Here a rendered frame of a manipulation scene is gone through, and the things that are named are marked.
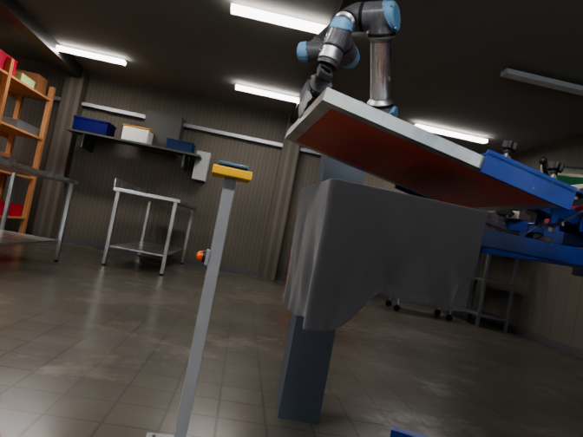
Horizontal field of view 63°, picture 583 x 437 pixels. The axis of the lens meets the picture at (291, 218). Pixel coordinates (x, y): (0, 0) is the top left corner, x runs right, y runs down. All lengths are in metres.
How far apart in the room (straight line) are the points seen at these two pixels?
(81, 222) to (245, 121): 3.33
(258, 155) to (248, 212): 1.04
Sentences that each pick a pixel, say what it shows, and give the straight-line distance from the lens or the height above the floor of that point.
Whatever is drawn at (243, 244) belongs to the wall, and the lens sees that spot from 8.45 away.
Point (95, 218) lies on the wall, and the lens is 8.82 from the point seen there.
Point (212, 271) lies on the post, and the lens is 1.59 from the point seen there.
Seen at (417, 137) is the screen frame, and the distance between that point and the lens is 1.34.
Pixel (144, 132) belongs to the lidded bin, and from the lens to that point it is 8.15.
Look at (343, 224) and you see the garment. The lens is 1.31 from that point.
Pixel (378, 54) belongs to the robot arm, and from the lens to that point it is 2.09.
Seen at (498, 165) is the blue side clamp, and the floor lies 1.07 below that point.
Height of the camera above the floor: 0.76
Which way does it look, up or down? 2 degrees up
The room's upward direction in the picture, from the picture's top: 11 degrees clockwise
